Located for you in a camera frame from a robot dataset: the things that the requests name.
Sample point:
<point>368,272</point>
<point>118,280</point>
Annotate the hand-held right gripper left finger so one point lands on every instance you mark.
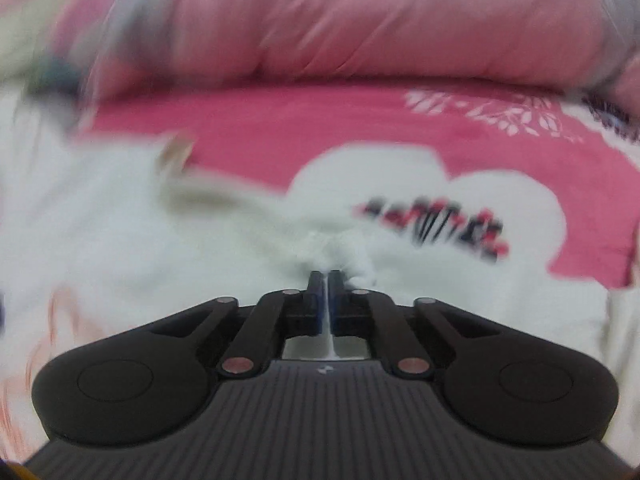
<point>316,305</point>

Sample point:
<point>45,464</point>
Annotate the pink floral duvet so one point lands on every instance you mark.
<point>350,20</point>

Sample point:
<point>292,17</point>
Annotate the white sweatshirt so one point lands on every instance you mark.
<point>150,235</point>

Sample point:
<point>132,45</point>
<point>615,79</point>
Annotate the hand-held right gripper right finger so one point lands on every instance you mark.
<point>337,305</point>

